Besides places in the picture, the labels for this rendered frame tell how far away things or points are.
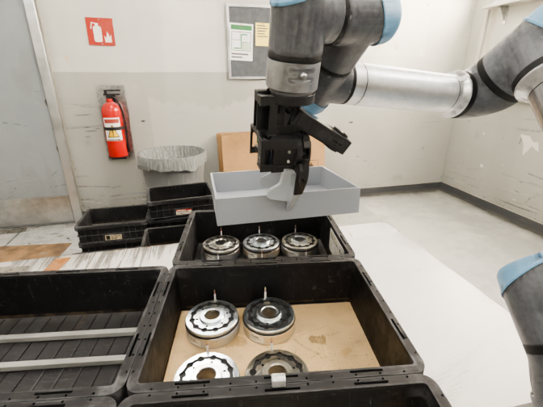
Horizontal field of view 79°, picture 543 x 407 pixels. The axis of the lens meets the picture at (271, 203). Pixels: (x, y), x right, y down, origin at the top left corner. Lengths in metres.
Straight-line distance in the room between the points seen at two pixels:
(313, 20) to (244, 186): 0.43
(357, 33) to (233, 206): 0.33
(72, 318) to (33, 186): 2.84
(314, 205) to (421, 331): 0.48
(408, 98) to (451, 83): 0.10
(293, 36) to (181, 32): 2.80
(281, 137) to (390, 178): 3.57
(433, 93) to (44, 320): 0.90
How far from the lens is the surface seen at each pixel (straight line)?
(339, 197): 0.63
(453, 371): 0.89
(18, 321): 0.88
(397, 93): 0.68
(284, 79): 0.47
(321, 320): 0.73
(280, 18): 0.47
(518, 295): 0.69
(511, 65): 0.78
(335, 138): 0.54
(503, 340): 1.03
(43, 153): 3.49
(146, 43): 3.25
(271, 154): 0.50
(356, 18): 0.51
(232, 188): 0.78
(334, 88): 0.59
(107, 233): 2.19
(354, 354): 0.67
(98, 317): 0.81
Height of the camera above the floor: 1.30
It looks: 21 degrees down
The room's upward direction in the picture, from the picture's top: straight up
